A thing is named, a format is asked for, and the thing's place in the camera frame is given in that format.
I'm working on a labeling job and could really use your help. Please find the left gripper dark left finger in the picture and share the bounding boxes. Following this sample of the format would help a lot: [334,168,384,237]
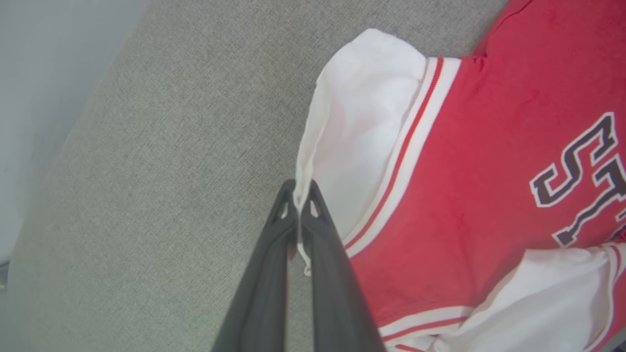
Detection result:
[211,179,299,352]

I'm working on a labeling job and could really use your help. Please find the red and white basketball jersey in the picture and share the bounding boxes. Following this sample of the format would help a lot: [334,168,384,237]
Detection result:
[292,0,626,352]

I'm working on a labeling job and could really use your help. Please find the grey fabric sofa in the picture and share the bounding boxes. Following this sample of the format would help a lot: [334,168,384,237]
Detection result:
[5,0,626,352]

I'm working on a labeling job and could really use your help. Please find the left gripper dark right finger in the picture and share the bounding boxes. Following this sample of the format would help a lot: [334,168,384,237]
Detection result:
[299,180,387,352]

